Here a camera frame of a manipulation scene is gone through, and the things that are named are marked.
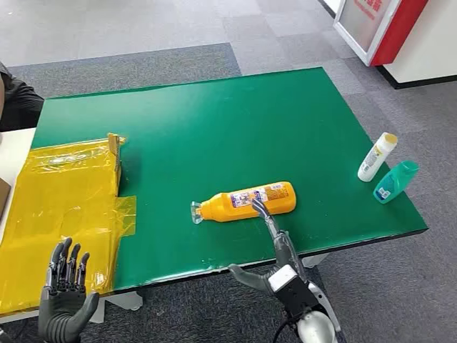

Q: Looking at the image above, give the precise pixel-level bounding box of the brown cardboard piece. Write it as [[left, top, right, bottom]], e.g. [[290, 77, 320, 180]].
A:
[[0, 177, 12, 222]]

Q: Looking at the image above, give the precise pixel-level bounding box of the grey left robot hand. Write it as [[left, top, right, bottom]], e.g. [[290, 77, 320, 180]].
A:
[[38, 237, 100, 334]]

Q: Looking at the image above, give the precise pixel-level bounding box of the teal transparent bottle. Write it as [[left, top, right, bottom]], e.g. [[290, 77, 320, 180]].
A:
[[373, 161, 420, 205]]

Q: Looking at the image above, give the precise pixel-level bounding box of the red and white cabinet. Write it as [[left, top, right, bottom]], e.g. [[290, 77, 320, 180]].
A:
[[333, 0, 429, 68]]

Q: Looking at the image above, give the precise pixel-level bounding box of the white bottle yellow cap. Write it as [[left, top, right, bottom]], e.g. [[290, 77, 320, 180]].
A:
[[357, 132, 398, 183]]

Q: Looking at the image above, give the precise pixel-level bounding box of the orange detergent bottle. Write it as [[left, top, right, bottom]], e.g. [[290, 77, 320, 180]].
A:
[[190, 181, 297, 225]]

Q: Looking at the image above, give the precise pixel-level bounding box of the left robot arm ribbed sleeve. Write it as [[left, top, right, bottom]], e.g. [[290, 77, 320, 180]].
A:
[[38, 327, 77, 343]]

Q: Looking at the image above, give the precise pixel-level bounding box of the yellow taped cardboard flap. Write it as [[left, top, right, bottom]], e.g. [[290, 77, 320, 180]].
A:
[[107, 133, 126, 189]]

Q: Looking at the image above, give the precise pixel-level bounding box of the green table mat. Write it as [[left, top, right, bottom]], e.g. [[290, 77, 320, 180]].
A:
[[31, 66, 428, 291]]

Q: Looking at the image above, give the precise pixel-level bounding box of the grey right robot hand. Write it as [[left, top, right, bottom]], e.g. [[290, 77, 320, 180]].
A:
[[228, 199, 306, 295]]

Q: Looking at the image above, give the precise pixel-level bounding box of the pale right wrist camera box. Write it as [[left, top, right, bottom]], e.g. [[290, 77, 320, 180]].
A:
[[267, 264, 297, 293]]

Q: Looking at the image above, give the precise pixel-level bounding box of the person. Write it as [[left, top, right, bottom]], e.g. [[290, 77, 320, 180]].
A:
[[0, 61, 44, 133]]

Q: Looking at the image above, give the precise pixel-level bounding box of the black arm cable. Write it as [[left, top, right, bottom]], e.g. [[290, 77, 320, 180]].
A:
[[273, 319, 297, 343]]

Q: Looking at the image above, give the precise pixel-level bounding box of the white table foot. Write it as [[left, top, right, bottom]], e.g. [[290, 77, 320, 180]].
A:
[[301, 252, 331, 270], [88, 290, 144, 324]]

